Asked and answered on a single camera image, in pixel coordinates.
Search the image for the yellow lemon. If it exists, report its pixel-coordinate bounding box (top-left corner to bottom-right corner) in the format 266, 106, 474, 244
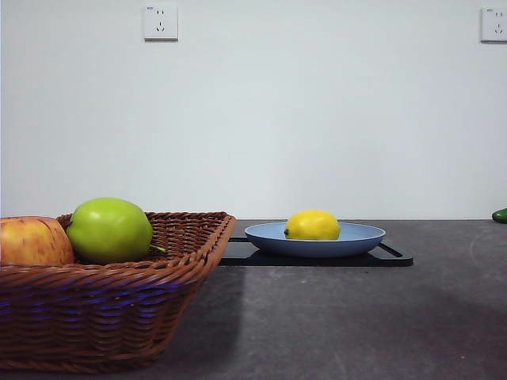
284, 209, 341, 241

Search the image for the blue round plate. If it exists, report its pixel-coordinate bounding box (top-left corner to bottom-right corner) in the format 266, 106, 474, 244
244, 222, 387, 259

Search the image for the brown wicker basket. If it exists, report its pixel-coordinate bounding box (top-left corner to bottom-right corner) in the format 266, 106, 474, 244
0, 211, 238, 363

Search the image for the black flat tray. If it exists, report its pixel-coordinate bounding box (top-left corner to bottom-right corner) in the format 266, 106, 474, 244
216, 236, 414, 268

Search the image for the green apple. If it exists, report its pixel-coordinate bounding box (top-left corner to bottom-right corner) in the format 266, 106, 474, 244
66, 197, 154, 265

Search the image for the red apple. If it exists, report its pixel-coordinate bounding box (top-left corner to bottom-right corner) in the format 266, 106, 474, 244
0, 215, 76, 267

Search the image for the white wall socket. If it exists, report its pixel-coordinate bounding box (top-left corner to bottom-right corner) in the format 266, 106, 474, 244
479, 6, 507, 44
143, 2, 179, 42

